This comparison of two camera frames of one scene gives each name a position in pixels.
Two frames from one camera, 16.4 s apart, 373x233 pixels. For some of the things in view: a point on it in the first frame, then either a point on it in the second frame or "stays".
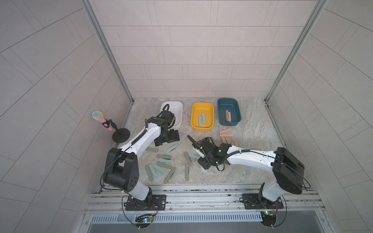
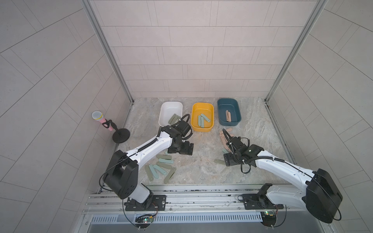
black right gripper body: x=205 y=160 -> x=233 y=158
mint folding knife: x=194 y=156 -> x=205 y=117
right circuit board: x=268 y=217 stays
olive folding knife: x=164 y=165 stays
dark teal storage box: x=232 y=105 stays
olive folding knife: x=168 y=177 stays
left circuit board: x=144 y=219 stays
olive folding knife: x=163 y=156 stays
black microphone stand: x=120 y=135 stays
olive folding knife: x=146 y=167 stays
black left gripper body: x=169 y=136 -> x=182 y=147
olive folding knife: x=186 y=172 -> x=177 y=119
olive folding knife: x=188 y=159 -> x=172 y=118
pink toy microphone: x=98 y=115 stays
